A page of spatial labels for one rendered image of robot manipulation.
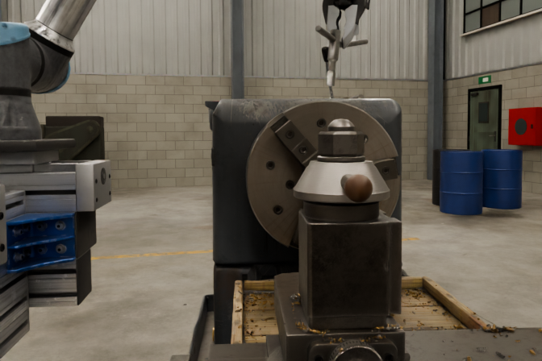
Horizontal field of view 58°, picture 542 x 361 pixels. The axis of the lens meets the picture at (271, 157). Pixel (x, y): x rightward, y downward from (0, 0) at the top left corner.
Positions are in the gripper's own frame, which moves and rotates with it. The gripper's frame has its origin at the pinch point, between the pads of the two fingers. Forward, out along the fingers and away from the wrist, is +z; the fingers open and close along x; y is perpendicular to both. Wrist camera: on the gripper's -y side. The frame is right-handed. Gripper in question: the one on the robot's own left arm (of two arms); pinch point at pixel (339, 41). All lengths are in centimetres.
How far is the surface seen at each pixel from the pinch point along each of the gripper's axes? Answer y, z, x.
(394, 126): 15.0, 16.4, -10.3
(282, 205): -11.3, 35.0, 4.3
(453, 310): -19, 46, -30
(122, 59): 690, -106, 728
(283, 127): -15.6, 19.6, 3.8
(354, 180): -68, 24, -26
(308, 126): -9.5, 18.9, 1.2
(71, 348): 91, 148, 168
